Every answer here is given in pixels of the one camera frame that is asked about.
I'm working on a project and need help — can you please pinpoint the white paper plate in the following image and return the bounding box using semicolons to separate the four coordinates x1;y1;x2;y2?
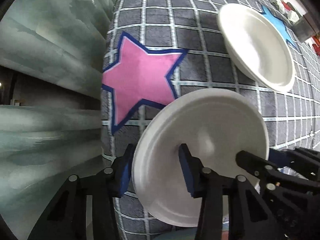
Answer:
131;87;270;228

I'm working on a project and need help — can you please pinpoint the grey checkered tablecloth with stars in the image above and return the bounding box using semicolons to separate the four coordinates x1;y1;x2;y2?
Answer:
100;0;320;240

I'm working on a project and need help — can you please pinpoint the grey metal cup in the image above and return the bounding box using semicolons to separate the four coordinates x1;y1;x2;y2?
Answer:
292;16;319;42

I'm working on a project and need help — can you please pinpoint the white shallow plate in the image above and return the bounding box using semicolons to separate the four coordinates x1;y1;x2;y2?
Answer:
217;3;296;93

